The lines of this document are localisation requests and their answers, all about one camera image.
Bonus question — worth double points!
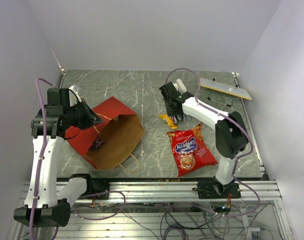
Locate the silver foil snack packet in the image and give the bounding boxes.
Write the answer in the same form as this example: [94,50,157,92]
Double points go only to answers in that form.
[183,114,192,123]

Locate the white rectangular device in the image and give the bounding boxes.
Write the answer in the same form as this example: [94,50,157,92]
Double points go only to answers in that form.
[175,79,187,94]

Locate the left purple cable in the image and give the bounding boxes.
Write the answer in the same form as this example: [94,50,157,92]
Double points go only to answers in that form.
[28,77,59,240]

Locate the loose wires under table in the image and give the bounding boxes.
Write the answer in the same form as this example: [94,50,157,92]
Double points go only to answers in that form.
[74,194,265,240]

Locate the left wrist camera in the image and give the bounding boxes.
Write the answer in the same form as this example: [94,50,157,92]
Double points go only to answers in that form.
[68,84,82,107]

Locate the yellow snack packet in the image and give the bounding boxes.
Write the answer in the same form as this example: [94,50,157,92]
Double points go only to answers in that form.
[159,114,179,130]

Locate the purple candy packet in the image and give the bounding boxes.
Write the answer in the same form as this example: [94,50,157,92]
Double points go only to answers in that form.
[89,136,104,151]
[171,116,178,125]

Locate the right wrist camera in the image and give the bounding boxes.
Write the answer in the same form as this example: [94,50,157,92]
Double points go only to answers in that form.
[173,81,179,91]

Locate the purple cable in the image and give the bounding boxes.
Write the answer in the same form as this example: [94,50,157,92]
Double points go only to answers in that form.
[164,67,262,218]
[28,77,59,240]

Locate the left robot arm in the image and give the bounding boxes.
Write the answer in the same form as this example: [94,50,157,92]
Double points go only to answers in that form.
[13,85,103,228]

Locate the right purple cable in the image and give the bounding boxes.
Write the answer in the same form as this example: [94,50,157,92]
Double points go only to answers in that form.
[164,67,262,218]

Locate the yellow-edged tablet on stand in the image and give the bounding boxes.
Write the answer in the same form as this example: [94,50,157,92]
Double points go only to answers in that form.
[199,77,253,100]

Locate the red paper bag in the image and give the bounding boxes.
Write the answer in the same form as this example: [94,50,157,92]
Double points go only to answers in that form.
[65,96,145,174]

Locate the aluminium rail frame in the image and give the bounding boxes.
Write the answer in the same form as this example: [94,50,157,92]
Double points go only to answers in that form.
[16,179,293,240]

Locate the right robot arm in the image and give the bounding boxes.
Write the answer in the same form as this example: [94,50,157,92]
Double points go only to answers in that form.
[159,80,249,198]

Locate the red snack bag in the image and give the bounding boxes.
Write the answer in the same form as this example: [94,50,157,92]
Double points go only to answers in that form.
[167,123,218,177]

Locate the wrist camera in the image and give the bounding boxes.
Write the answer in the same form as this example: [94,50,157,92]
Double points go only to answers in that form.
[173,81,179,91]
[68,84,82,107]

